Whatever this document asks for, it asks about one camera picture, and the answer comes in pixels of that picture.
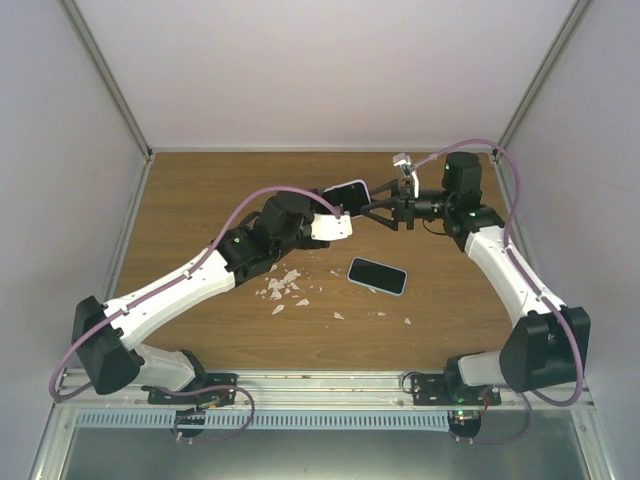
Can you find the grey aluminium corner post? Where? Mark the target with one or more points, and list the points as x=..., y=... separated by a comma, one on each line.
x=575, y=16

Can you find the phone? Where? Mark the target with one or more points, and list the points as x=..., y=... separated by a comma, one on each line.
x=377, y=276
x=351, y=196

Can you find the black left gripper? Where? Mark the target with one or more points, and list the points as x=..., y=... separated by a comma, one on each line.
x=320, y=247

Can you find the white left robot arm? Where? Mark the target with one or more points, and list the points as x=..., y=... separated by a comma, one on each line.
x=109, y=337

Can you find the grey left corner post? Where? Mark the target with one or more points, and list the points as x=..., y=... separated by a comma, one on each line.
x=82, y=30

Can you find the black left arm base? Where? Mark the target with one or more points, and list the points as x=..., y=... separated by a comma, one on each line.
x=212, y=389

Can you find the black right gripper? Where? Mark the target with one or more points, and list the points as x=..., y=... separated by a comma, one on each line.
x=403, y=210

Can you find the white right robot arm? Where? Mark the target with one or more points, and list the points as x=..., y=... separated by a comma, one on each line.
x=545, y=353

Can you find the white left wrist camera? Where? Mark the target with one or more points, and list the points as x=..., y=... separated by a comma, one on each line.
x=328, y=228

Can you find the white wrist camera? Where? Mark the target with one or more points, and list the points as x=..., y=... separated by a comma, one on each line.
x=404, y=164
x=328, y=228

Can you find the grey slotted cable duct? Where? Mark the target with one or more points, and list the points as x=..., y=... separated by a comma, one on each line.
x=269, y=420

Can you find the phone in blue case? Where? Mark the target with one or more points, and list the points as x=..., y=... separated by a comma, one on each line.
x=377, y=276

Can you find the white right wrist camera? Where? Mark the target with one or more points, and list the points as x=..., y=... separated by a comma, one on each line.
x=404, y=164

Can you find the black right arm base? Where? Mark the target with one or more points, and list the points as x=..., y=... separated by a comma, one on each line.
x=434, y=389

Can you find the aluminium mounting rail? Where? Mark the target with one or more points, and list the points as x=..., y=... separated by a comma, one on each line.
x=290, y=390

